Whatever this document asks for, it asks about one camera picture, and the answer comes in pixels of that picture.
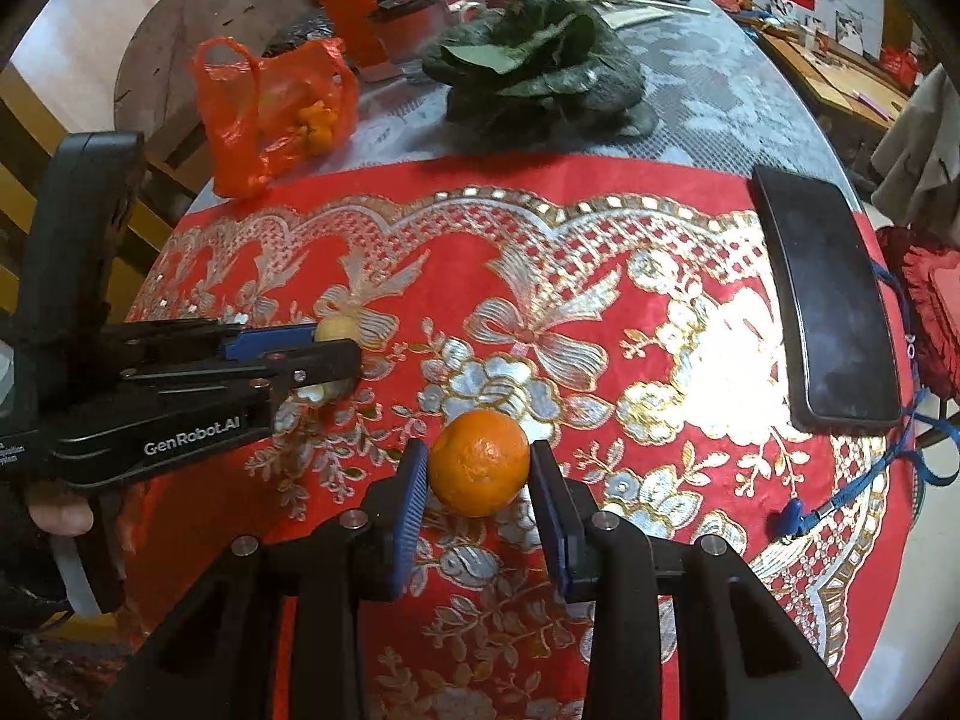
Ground pale sugarcane chunk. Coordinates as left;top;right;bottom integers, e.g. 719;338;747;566
293;314;361;405

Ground large mandarin orange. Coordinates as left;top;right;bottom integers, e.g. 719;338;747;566
428;410;530;518

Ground person left hand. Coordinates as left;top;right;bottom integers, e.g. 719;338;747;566
24;478;148;564

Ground red plastic bag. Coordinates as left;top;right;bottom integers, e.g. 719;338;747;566
190;36;359;200

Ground round wooden tabletop leaning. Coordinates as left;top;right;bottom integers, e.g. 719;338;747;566
114;0;314;137

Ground yellow wooden chair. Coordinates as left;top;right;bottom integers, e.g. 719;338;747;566
2;65;172;322

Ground black smartphone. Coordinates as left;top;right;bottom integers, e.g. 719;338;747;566
750;164;901;436

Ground red gold floral tablecloth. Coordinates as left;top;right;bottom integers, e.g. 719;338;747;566
121;154;908;688

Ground dark leafy greens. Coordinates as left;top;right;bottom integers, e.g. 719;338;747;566
421;0;658;146

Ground grey jacket on chair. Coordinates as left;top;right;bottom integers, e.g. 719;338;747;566
871;65;960;247

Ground blue lanyard cord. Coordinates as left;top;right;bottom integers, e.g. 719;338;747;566
771;260;960;542

